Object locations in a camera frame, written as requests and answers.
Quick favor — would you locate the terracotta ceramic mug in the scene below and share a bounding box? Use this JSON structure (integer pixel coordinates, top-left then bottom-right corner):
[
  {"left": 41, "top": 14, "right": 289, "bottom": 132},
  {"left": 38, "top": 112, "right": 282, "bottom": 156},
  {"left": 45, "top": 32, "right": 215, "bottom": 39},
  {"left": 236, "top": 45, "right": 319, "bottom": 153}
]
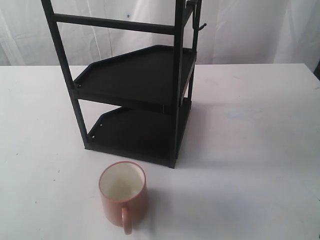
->
[{"left": 98, "top": 161, "right": 149, "bottom": 235}]

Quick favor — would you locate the black metal shelf rack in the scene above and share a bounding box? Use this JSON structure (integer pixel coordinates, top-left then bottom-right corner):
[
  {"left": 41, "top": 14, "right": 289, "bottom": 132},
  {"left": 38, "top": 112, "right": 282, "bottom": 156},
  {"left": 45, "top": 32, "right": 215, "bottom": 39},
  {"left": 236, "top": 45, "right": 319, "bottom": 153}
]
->
[{"left": 41, "top": 0, "right": 203, "bottom": 168}]

